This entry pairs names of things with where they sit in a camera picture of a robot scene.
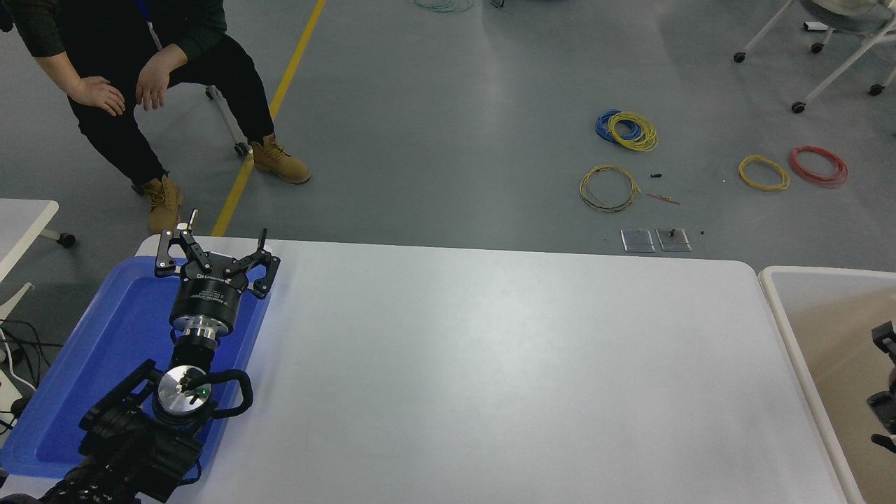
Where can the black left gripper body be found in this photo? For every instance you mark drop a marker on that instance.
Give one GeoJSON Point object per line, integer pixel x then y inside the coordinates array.
{"type": "Point", "coordinates": [210, 301]}

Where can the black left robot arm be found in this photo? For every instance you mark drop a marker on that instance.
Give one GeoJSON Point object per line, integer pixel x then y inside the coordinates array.
{"type": "Point", "coordinates": [126, 448]}

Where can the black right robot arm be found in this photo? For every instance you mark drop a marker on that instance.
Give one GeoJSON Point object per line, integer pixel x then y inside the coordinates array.
{"type": "Point", "coordinates": [885, 409]}

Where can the person's right forearm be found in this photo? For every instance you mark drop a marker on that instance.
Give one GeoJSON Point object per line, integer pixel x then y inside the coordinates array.
{"type": "Point", "coordinates": [59, 73]}

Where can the person's left forearm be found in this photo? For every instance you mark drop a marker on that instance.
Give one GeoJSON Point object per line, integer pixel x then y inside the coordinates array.
{"type": "Point", "coordinates": [175, 56]}

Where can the person's left hand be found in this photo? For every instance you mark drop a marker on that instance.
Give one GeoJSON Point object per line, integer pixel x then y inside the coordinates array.
{"type": "Point", "coordinates": [152, 80]}

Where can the person's right hand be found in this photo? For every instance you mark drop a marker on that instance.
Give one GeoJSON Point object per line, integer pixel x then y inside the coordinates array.
{"type": "Point", "coordinates": [98, 94]}

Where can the tan boot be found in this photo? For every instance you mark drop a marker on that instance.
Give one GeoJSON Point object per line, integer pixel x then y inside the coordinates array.
{"type": "Point", "coordinates": [164, 203]}
{"type": "Point", "coordinates": [280, 161]}

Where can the blue plastic tray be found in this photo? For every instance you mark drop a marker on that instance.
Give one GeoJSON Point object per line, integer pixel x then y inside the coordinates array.
{"type": "Point", "coordinates": [105, 350]}

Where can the white wheeled stool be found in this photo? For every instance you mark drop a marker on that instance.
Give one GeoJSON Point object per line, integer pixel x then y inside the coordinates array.
{"type": "Point", "coordinates": [227, 119]}

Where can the white side table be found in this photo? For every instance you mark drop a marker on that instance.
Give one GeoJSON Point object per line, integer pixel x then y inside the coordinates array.
{"type": "Point", "coordinates": [21, 224]}

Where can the white power strip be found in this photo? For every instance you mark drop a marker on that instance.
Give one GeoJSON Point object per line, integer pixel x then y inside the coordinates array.
{"type": "Point", "coordinates": [8, 392]}

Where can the person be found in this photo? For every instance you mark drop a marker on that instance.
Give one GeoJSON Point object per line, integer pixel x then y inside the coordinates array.
{"type": "Point", "coordinates": [112, 28]}

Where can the clear plastic plate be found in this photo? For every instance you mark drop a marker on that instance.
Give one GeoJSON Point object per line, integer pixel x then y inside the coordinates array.
{"type": "Point", "coordinates": [638, 241]}
{"type": "Point", "coordinates": [675, 243]}

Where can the large pale bin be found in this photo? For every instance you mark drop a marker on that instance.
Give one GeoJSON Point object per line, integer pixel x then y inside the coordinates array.
{"type": "Point", "coordinates": [833, 336]}

